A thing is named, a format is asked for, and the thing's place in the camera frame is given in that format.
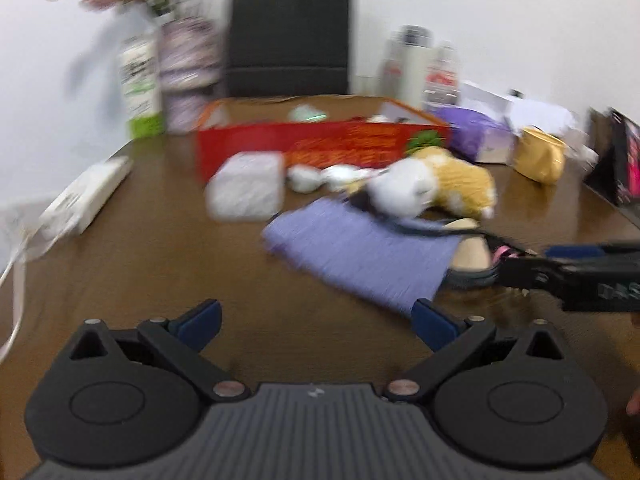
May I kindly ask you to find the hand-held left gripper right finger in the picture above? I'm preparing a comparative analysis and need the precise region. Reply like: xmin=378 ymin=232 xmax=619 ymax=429
xmin=385 ymin=298 xmax=568 ymax=403

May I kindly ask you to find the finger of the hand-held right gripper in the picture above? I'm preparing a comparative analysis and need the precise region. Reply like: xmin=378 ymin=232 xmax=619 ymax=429
xmin=497 ymin=255 xmax=566 ymax=293
xmin=545 ymin=243 xmax=640 ymax=261

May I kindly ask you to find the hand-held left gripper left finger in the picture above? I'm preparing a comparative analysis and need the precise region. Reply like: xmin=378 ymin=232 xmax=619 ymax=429
xmin=67 ymin=299 xmax=251 ymax=402

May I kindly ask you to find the beige dark-rimmed object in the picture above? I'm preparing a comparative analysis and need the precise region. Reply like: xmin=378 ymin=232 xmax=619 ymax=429
xmin=445 ymin=217 xmax=501 ymax=291

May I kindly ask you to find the purple cloth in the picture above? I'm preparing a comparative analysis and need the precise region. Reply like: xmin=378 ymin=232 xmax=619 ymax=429
xmin=262 ymin=197 xmax=463 ymax=316

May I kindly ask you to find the white yellow plush toy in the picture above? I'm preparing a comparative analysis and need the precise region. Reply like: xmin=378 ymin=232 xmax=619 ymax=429
xmin=350 ymin=146 xmax=497 ymax=221

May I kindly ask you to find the red cardboard box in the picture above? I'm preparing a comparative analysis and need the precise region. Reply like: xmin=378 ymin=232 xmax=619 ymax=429
xmin=196 ymin=96 xmax=452 ymax=183

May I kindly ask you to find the brown wooden desk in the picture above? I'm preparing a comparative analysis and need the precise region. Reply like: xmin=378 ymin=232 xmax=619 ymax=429
xmin=0 ymin=95 xmax=640 ymax=480

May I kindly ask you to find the black pink box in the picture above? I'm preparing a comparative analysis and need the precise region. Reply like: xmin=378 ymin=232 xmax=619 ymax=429
xmin=585 ymin=107 xmax=640 ymax=206

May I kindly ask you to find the white tissue pack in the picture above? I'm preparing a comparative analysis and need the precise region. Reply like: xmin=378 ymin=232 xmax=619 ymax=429
xmin=205 ymin=151 xmax=285 ymax=222

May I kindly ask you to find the purple tissue pack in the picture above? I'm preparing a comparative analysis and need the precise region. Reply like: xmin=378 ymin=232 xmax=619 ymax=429
xmin=437 ymin=106 xmax=516 ymax=164

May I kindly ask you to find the white power strip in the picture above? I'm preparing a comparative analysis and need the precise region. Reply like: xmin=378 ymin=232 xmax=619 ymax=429
xmin=39 ymin=156 xmax=132 ymax=236

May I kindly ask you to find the white cardboard box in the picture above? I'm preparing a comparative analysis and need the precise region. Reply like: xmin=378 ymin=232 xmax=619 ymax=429
xmin=457 ymin=81 xmax=521 ymax=121

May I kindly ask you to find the clear water bottle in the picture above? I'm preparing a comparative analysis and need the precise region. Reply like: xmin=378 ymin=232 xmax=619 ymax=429
xmin=424 ymin=42 xmax=461 ymax=111

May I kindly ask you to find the pale green packet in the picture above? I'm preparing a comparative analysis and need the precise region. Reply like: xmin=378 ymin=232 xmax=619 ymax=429
xmin=289 ymin=105 xmax=328 ymax=123

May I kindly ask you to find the white thermos flask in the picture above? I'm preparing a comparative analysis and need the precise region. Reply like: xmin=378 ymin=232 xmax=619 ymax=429
xmin=382 ymin=25 xmax=433 ymax=111

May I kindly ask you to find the white green milk carton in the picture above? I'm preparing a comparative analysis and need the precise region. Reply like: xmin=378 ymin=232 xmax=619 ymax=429
xmin=117 ymin=35 xmax=166 ymax=139

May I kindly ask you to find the pink mottled vase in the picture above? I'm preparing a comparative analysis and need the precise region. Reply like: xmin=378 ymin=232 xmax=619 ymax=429
xmin=159 ymin=17 xmax=223 ymax=136

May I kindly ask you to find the black paper bag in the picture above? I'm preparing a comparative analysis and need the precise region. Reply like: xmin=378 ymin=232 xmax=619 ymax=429
xmin=225 ymin=0 xmax=358 ymax=97

